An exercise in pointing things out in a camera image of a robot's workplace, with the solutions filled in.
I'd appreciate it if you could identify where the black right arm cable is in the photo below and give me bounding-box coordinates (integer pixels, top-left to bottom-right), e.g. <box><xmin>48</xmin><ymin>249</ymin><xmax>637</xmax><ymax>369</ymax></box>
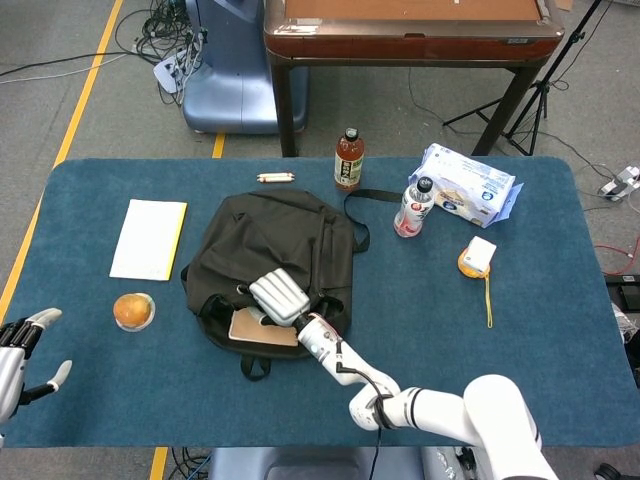
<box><xmin>335</xmin><ymin>339</ymin><xmax>401</xmax><ymax>480</ymax></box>

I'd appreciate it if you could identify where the small white box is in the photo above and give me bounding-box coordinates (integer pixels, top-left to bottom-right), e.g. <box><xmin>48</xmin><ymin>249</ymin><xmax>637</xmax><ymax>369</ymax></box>
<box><xmin>460</xmin><ymin>236</ymin><xmax>498</xmax><ymax>274</ymax></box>

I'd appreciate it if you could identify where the white notepad with yellow edge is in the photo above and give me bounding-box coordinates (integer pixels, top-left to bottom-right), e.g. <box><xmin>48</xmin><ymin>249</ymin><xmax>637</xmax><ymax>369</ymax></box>
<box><xmin>109</xmin><ymin>198</ymin><xmax>189</xmax><ymax>282</ymax></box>

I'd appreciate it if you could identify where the black floor device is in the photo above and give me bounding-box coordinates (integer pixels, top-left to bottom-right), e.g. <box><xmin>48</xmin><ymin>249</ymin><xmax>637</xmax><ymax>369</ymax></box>
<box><xmin>604</xmin><ymin>272</ymin><xmax>640</xmax><ymax>311</ymax></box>

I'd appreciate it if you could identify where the brown tea bottle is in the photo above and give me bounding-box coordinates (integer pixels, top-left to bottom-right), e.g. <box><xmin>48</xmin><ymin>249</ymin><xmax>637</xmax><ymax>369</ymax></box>
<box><xmin>333</xmin><ymin>126</ymin><xmax>366</xmax><ymax>192</ymax></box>

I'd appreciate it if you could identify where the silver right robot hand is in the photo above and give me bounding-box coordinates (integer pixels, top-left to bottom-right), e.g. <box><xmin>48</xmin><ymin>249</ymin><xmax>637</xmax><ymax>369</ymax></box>
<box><xmin>234</xmin><ymin>267</ymin><xmax>312</xmax><ymax>326</ymax></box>

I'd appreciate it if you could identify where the black cable tangle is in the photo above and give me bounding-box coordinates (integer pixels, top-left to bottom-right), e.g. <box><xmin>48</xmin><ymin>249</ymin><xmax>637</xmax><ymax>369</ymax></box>
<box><xmin>114</xmin><ymin>0</ymin><xmax>209</xmax><ymax>106</ymax></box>

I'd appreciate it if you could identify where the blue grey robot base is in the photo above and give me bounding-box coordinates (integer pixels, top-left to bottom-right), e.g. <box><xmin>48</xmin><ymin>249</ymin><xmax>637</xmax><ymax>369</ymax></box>
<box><xmin>182</xmin><ymin>0</ymin><xmax>309</xmax><ymax>135</ymax></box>

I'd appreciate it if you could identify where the brown mahjong table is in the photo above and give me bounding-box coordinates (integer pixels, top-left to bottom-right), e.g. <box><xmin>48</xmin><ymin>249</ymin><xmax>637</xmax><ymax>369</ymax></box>
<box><xmin>263</xmin><ymin>0</ymin><xmax>566</xmax><ymax>157</ymax></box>

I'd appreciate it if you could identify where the blue felt table mat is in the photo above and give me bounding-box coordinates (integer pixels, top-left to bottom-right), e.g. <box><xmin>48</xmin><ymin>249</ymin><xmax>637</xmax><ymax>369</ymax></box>
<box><xmin>0</xmin><ymin>156</ymin><xmax>629</xmax><ymax>449</ymax></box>

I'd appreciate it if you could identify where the white power strip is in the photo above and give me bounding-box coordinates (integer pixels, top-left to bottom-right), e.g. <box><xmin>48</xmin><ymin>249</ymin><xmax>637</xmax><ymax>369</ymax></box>
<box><xmin>152</xmin><ymin>52</ymin><xmax>189</xmax><ymax>94</ymax></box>

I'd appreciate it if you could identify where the grey power strip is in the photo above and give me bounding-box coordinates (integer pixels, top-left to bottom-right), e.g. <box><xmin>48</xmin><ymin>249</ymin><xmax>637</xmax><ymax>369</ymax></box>
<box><xmin>599</xmin><ymin>167</ymin><xmax>640</xmax><ymax>201</ymax></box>

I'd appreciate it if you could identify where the black backpack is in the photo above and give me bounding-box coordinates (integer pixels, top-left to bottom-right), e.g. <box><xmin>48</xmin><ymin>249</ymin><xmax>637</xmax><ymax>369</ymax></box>
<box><xmin>179</xmin><ymin>188</ymin><xmax>404</xmax><ymax>382</ymax></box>

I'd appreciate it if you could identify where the brown spiral notebook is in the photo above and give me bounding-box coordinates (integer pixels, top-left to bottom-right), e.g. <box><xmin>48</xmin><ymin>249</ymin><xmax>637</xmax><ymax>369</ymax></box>
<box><xmin>228</xmin><ymin>307</ymin><xmax>301</xmax><ymax>347</ymax></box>

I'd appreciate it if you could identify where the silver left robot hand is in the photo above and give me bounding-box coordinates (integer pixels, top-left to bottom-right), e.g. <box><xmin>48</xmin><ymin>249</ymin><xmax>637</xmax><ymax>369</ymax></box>
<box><xmin>0</xmin><ymin>307</ymin><xmax>74</xmax><ymax>426</ymax></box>

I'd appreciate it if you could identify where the black tripod stand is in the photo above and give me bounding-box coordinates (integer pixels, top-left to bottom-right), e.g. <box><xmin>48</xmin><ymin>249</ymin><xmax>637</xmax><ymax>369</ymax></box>
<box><xmin>442</xmin><ymin>0</ymin><xmax>604</xmax><ymax>157</ymax></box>

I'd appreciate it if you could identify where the blue white tissue pack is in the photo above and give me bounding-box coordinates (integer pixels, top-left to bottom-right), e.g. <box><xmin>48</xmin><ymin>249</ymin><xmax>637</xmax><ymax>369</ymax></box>
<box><xmin>407</xmin><ymin>142</ymin><xmax>525</xmax><ymax>229</ymax></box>

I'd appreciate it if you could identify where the blue grey robot torso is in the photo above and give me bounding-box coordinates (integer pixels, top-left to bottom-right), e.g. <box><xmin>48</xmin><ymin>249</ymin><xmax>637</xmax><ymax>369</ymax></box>
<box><xmin>207</xmin><ymin>446</ymin><xmax>506</xmax><ymax>480</ymax></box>

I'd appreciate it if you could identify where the wrapped golden bread bun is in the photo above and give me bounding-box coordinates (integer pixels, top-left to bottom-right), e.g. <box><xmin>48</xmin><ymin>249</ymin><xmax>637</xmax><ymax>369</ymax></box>
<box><xmin>112</xmin><ymin>292</ymin><xmax>157</xmax><ymax>333</ymax></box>

